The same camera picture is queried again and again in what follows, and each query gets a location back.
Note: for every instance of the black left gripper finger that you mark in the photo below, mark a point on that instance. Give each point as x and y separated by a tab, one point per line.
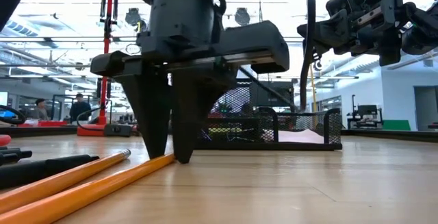
150	107
191	107

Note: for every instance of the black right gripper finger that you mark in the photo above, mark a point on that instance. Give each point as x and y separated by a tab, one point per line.
325	28
326	48

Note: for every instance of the black binder clip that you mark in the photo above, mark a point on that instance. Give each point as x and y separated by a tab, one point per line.
212	137
234	137

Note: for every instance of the yellow-green eraser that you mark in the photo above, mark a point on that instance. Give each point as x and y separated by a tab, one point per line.
222	130

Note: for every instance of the pink sticky note pad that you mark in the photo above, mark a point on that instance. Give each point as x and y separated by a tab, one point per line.
301	137

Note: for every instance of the orange pencil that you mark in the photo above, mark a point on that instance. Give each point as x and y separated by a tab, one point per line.
102	189
68	177

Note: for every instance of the black pen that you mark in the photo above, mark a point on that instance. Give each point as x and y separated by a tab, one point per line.
13	157
41	169
7	149

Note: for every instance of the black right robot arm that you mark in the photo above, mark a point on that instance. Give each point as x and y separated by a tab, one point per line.
424	28

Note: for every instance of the black mesh desk organizer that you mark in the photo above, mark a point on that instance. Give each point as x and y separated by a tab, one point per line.
308	121

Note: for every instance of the red desk lamp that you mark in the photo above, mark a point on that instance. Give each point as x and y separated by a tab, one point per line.
103	97

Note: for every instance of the person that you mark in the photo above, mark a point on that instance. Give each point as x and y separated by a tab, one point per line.
80	109
41	112

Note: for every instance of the black vented computer case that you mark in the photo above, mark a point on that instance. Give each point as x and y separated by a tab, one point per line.
273	95

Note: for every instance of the background robot station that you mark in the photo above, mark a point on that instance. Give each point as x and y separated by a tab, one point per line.
366	111

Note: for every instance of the green panel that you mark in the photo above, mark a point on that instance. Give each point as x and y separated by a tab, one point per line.
397	125

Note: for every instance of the red bins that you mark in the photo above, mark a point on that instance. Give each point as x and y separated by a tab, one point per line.
51	123

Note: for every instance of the blue monitor screen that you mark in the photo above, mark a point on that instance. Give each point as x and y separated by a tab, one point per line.
3	98

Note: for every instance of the black aluminium table frame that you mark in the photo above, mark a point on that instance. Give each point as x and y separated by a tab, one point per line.
376	135

